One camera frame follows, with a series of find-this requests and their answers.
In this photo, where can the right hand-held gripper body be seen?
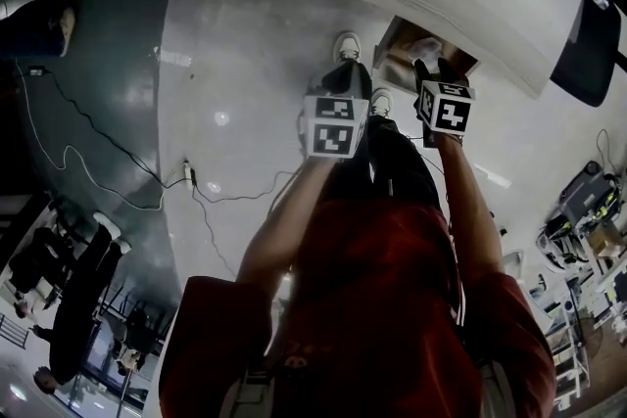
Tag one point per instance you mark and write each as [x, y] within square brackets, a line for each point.
[449, 115]

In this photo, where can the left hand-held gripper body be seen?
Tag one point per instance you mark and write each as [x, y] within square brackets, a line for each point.
[333, 139]

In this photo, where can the white item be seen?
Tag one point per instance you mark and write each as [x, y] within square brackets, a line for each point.
[425, 46]

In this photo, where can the brown drawer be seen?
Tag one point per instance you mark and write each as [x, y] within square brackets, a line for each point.
[394, 63]

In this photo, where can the person's right forearm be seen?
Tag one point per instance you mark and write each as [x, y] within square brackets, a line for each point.
[470, 205]

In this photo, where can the person's left forearm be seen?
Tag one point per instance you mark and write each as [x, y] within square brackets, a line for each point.
[279, 220]

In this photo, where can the person's right white shoe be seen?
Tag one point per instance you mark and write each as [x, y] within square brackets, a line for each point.
[382, 100]

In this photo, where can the person's white shoe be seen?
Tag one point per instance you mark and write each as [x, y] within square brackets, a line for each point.
[347, 45]
[382, 100]

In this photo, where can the person's black trousers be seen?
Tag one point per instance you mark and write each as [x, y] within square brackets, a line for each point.
[401, 166]

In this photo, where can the person's left white shoe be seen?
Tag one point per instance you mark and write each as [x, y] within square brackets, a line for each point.
[347, 45]

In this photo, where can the black office chair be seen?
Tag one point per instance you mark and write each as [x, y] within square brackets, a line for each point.
[585, 59]

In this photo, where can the white power strip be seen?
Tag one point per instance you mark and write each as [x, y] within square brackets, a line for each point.
[188, 171]

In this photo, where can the grey machine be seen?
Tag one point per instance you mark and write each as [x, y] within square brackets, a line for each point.
[588, 191]

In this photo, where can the person's red shirt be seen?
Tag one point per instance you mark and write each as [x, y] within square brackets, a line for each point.
[372, 318]

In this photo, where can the cardboard box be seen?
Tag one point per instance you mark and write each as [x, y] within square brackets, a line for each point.
[606, 244]

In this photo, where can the white metal shelf rack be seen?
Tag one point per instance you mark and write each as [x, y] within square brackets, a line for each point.
[568, 323]

